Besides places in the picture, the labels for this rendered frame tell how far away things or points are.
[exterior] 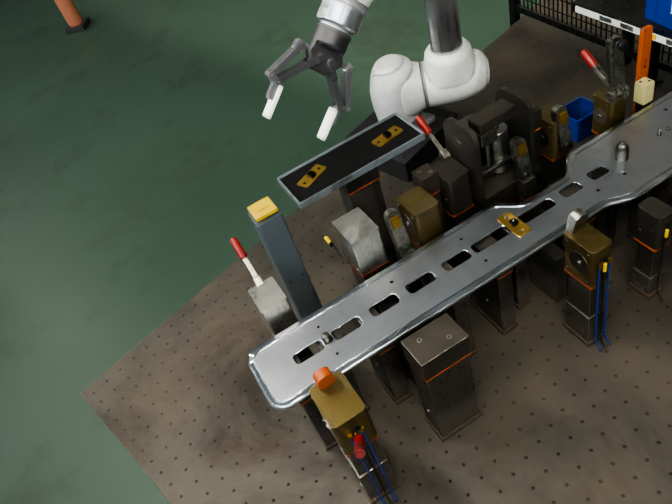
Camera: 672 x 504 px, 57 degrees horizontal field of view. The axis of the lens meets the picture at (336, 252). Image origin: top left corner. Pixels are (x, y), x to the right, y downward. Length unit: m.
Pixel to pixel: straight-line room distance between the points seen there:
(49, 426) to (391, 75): 2.10
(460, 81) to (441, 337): 1.03
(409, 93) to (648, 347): 1.06
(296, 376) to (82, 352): 2.02
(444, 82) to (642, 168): 0.72
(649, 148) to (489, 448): 0.84
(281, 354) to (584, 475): 0.71
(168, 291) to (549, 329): 2.08
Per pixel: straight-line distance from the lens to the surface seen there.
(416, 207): 1.52
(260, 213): 1.53
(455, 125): 1.58
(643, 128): 1.83
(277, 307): 1.45
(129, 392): 1.98
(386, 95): 2.12
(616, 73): 1.82
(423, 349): 1.31
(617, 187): 1.65
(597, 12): 2.30
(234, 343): 1.91
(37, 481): 2.99
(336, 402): 1.25
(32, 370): 3.40
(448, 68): 2.08
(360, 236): 1.44
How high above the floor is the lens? 2.10
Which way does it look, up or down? 44 degrees down
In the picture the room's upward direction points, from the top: 20 degrees counter-clockwise
